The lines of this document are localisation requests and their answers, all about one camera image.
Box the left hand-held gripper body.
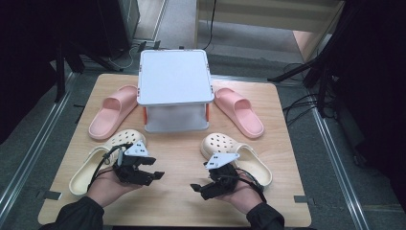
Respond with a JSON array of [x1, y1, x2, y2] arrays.
[[112, 140, 158, 187]]

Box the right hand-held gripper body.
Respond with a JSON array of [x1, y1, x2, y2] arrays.
[[200, 152, 241, 201]]

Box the cream perforated clog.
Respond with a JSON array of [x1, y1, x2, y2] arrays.
[[200, 132, 274, 188], [68, 128, 147, 196]]

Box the pink slide slipper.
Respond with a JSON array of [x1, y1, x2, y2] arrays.
[[87, 83, 140, 142], [213, 86, 265, 140]]

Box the white shoe rack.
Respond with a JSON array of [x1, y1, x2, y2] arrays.
[[136, 48, 215, 134]]

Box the person's right hand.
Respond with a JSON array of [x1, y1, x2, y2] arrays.
[[214, 178, 264, 215]]

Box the person's left hand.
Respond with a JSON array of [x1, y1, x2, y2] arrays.
[[86, 166, 143, 208]]

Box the black tape strip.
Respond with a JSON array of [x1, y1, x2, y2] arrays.
[[73, 103, 86, 125]]

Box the black slanted stand leg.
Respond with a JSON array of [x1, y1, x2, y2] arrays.
[[65, 41, 124, 73]]

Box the black upright stand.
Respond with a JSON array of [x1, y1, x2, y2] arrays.
[[52, 41, 85, 104]]

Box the black tripod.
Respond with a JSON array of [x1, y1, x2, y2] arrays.
[[267, 47, 339, 119]]

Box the dark cabinet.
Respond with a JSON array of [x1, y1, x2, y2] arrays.
[[95, 0, 142, 58]]

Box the black curtain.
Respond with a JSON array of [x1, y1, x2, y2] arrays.
[[331, 0, 406, 205], [0, 0, 106, 145]]

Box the beige wooden furniture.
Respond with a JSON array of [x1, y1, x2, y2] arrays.
[[194, 0, 348, 63]]

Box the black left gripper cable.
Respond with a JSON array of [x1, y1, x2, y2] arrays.
[[86, 143, 133, 193]]

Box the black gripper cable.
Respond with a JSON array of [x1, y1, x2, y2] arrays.
[[86, 143, 133, 193], [234, 167, 267, 204]]

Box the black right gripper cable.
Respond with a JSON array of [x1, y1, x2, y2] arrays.
[[234, 167, 267, 204]]

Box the white floor cable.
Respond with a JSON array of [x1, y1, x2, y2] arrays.
[[108, 46, 138, 70]]

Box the black floor cables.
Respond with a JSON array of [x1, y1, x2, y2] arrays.
[[282, 61, 339, 127]]

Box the thin black hanging cable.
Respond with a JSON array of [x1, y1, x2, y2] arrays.
[[200, 0, 218, 52]]

